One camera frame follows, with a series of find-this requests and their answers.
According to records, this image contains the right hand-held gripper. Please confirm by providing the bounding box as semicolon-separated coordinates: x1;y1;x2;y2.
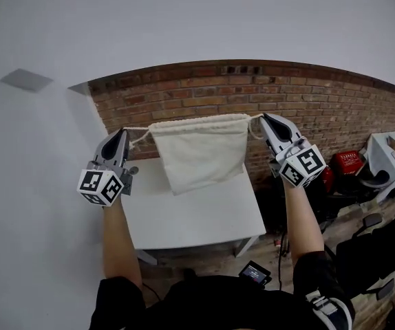
258;112;327;188

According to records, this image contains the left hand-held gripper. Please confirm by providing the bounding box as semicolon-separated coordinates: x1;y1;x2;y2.
77;127;140;208

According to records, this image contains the white rope drawstring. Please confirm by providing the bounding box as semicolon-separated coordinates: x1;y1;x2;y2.
122;126;154;153
246;113;266;141

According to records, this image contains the white cloth drawstring bag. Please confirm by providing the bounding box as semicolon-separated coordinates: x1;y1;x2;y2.
148;113;250;197

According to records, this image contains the person's left forearm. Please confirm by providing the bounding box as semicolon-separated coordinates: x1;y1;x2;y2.
100;199;144;290

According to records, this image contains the person's right forearm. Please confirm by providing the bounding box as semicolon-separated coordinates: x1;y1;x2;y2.
281;180;326;266

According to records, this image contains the red canister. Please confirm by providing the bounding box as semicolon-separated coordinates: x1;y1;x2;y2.
320;166;337;195

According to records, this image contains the red box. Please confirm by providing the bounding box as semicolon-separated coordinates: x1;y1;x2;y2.
330;150;363;177

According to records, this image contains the white table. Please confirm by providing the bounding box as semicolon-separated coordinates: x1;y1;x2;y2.
119;156;268;266

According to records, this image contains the white cabinet box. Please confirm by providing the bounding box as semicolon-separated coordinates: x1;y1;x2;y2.
362;131;395;204

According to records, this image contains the black handheld screen device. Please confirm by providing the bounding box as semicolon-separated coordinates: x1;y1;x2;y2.
237;260;273;289

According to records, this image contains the black office chair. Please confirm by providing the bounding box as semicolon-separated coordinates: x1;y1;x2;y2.
334;204;395;302

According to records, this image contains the person's black shirt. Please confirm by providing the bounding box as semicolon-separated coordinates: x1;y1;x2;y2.
89;249;356;330

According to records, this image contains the person's grey sneaker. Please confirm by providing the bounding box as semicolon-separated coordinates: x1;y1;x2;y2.
304;289;354;330

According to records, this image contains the grey wall plate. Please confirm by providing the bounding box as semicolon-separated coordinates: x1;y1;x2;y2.
0;68;54;94

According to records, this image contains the black cable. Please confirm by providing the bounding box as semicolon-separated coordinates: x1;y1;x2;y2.
277;230;290;290

